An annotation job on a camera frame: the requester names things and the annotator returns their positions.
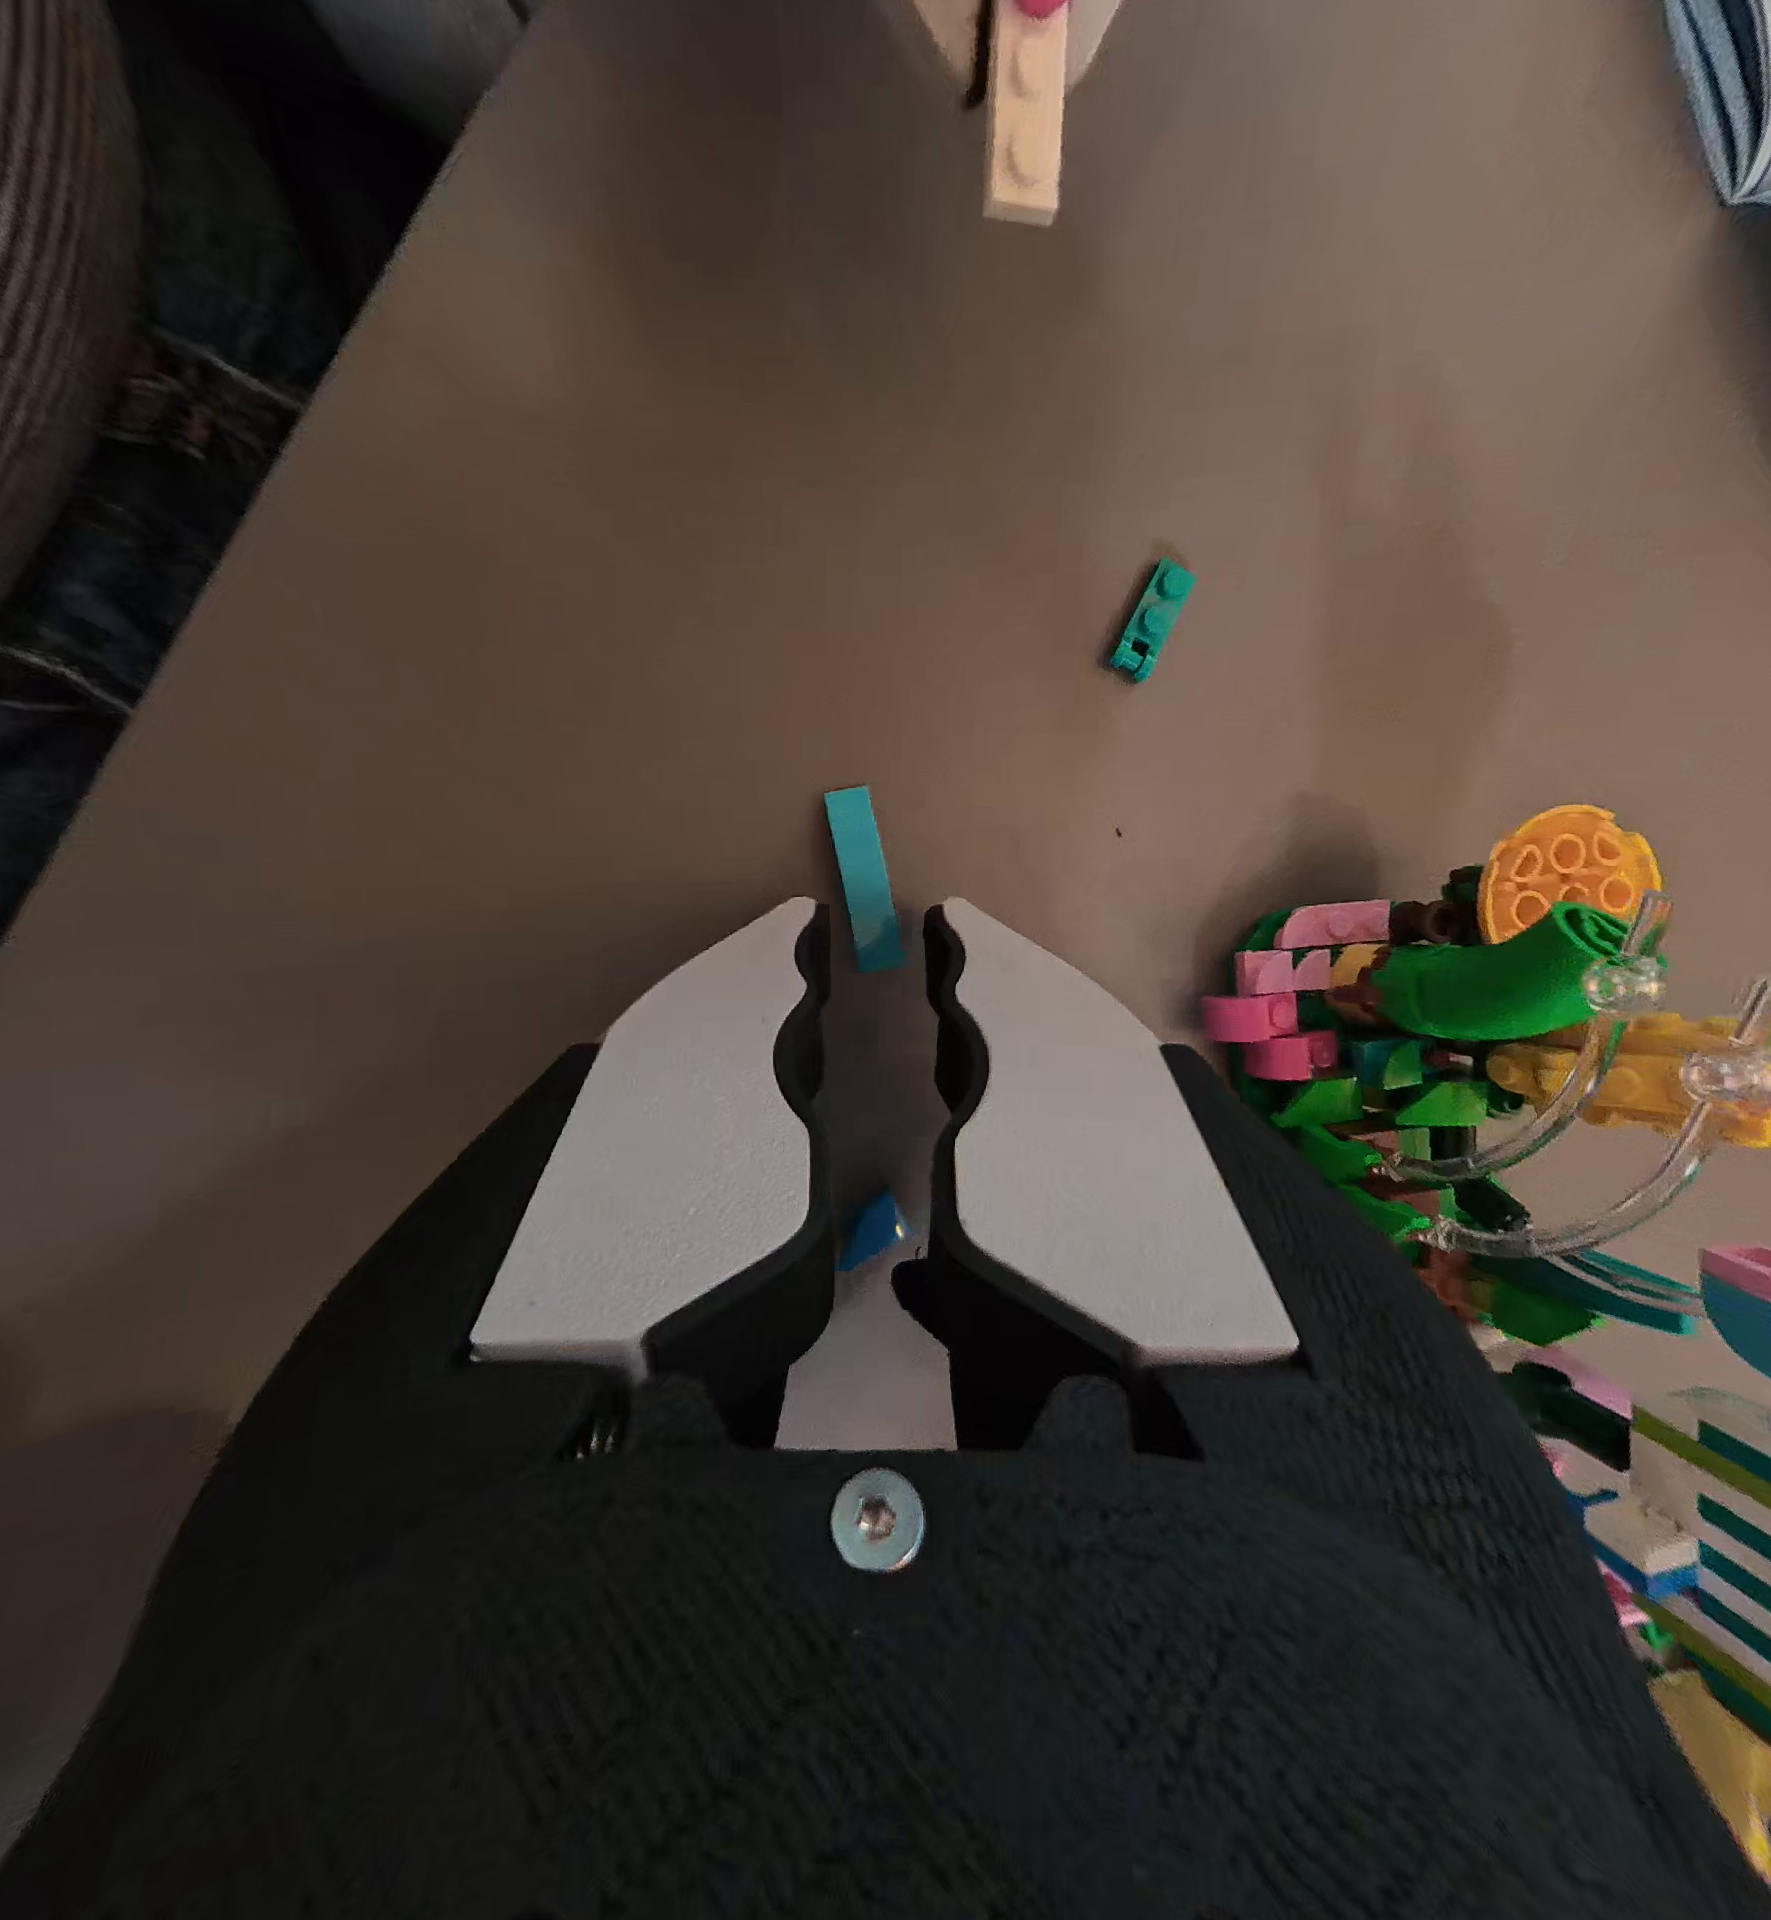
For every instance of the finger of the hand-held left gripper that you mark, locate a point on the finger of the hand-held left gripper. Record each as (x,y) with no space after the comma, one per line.
(1092,27)
(943,23)

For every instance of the person's jeans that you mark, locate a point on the person's jeans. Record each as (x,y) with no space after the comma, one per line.
(150,526)

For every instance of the blue curved brick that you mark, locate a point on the blue curved brick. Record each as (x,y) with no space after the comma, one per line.
(865,886)

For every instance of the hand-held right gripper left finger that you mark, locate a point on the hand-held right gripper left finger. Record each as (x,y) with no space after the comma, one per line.
(659,1186)

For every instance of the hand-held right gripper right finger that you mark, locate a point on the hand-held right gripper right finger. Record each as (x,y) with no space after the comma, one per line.
(1111,1201)

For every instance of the colourful brick flower model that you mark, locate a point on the colourful brick flower model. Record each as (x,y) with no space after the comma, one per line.
(1469,990)

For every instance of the teal small brick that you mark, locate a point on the teal small brick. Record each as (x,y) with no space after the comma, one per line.
(1151,618)

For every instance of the person's striped shirt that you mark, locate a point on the person's striped shirt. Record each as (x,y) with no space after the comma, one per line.
(0,300)

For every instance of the grey desk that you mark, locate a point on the grey desk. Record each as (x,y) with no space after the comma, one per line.
(601,526)

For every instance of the beige small brick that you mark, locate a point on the beige small brick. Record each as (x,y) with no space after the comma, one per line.
(1022,121)

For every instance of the light blue instruction booklet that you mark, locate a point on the light blue instruction booklet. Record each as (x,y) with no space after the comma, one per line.
(1763,90)

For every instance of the small blue brick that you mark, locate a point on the small blue brick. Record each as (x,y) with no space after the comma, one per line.
(874,1233)

